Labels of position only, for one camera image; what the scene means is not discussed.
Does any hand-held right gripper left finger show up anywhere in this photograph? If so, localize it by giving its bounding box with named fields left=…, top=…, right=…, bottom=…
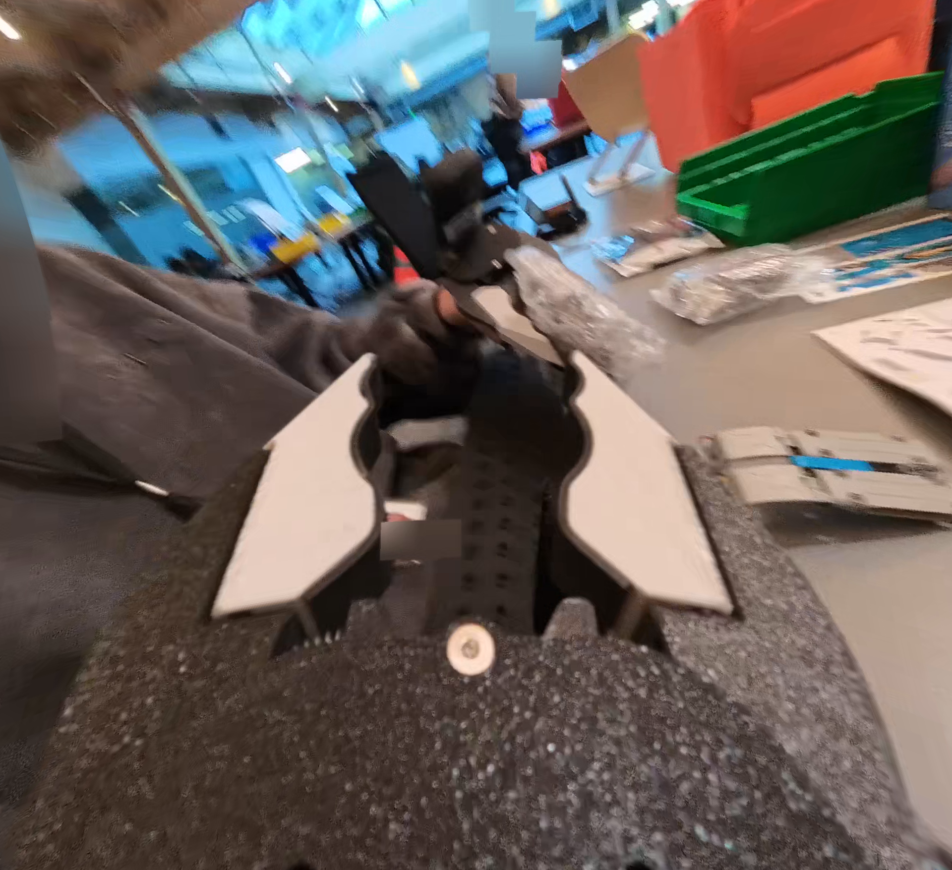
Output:
left=210, top=353, right=395, bottom=622

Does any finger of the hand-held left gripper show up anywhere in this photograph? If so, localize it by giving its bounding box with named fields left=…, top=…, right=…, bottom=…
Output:
left=469, top=286, right=568, bottom=369

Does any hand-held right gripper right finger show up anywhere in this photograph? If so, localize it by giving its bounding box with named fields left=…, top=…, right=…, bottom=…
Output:
left=554, top=353, right=737, bottom=618

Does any small clear plastic bag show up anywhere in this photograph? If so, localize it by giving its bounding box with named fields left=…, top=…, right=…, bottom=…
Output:
left=506, top=245, right=666, bottom=373

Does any grey building block assembly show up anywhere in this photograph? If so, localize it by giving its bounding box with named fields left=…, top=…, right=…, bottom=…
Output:
left=710, top=426, right=952, bottom=522

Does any grey desk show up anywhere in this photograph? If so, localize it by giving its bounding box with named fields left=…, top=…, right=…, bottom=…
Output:
left=521, top=141, right=952, bottom=870

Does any small black box device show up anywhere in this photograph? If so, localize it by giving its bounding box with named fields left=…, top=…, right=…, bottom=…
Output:
left=521, top=174, right=589, bottom=232

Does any black dimpled chair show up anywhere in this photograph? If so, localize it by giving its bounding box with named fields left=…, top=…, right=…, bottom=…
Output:
left=387, top=364, right=581, bottom=637

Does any flat clear plastic bag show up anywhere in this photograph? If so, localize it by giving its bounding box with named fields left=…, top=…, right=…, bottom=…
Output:
left=591, top=219, right=726, bottom=278

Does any tan board on wooden stand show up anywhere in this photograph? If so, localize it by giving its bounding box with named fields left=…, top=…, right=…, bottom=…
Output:
left=561, top=33, right=655, bottom=198

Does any bubble wrapped dark bundle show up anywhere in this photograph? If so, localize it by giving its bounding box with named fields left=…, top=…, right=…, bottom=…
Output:
left=651, top=245, right=812, bottom=326

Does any building instruction booklet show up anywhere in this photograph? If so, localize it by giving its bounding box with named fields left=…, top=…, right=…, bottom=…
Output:
left=811, top=297, right=952, bottom=417

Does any green plastic bin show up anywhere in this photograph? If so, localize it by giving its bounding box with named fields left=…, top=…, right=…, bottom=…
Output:
left=675, top=70, right=946, bottom=246

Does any sticker sheet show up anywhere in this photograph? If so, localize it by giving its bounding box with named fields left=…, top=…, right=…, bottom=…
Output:
left=799, top=216, right=952, bottom=304

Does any orange carry case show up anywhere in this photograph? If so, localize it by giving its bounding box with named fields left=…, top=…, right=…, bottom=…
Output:
left=638, top=0, right=942, bottom=172

